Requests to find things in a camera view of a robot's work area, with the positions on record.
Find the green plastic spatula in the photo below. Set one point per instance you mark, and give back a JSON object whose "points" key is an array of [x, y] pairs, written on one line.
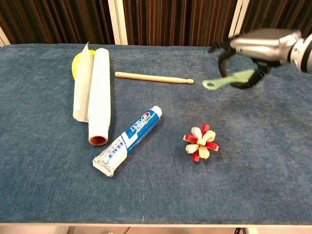
{"points": [[219, 83]]}

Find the blue white toothpaste tube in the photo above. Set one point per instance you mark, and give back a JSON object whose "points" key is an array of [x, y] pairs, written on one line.
{"points": [[136, 134]]}

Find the white baking paper roll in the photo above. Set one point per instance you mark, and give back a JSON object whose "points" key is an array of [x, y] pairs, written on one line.
{"points": [[100, 97]]}

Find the dark ribbed partition panel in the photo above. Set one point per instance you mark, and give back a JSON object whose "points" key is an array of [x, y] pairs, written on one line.
{"points": [[56, 22], [278, 13], [178, 22]]}

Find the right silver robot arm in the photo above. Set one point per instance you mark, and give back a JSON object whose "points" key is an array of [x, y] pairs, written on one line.
{"points": [[304, 53]]}

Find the white partition post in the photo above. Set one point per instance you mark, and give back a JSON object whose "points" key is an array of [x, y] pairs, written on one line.
{"points": [[237, 19], [118, 22], [4, 37]]}

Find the yellow banana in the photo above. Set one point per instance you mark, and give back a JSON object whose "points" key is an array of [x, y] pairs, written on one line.
{"points": [[75, 65]]}

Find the wooden drumstick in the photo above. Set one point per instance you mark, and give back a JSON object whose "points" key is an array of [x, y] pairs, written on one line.
{"points": [[151, 77]]}

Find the blue table cloth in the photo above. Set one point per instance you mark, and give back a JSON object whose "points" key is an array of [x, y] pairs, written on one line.
{"points": [[156, 190]]}

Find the red and beige wooden puzzle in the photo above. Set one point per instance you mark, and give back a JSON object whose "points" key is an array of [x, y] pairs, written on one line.
{"points": [[201, 142]]}

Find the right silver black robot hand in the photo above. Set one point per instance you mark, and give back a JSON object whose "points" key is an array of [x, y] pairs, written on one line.
{"points": [[260, 46]]}

